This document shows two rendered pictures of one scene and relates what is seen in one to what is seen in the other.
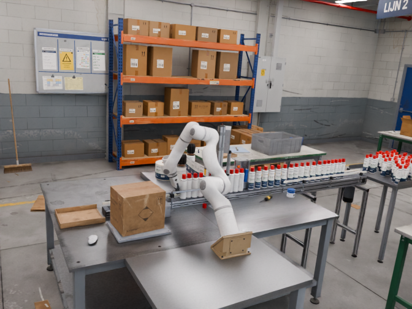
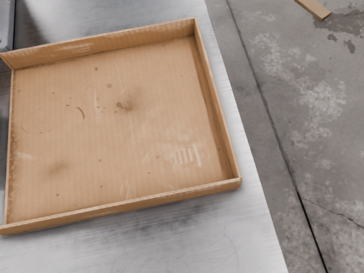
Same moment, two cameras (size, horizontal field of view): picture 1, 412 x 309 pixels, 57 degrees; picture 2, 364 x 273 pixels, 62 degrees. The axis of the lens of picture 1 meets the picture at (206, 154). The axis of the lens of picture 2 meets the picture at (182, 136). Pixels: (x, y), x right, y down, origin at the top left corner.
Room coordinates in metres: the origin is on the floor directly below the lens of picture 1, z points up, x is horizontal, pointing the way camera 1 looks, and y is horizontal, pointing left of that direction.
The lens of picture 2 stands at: (2.63, 1.05, 1.22)
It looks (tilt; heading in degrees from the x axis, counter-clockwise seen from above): 66 degrees down; 206
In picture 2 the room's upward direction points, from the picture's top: 8 degrees counter-clockwise
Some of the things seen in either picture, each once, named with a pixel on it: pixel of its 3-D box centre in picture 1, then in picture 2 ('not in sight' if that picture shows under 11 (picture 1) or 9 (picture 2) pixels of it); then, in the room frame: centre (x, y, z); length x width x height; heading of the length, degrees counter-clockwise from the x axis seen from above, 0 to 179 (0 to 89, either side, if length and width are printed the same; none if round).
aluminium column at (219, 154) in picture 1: (218, 167); not in sight; (2.87, -0.11, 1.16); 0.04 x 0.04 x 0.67; 30
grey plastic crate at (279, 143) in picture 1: (276, 143); not in sight; (5.13, -0.97, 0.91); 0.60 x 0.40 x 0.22; 124
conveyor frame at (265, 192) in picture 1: (202, 198); not in sight; (2.97, 0.00, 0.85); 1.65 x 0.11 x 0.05; 120
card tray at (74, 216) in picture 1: (80, 215); (109, 115); (2.48, 0.87, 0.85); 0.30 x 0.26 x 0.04; 120
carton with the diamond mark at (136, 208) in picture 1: (137, 206); not in sight; (2.39, 0.44, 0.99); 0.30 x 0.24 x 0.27; 125
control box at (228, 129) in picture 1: (223, 138); not in sight; (2.96, -0.13, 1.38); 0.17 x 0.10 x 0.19; 175
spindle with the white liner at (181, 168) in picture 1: (181, 169); not in sight; (3.18, 0.21, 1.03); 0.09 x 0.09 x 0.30
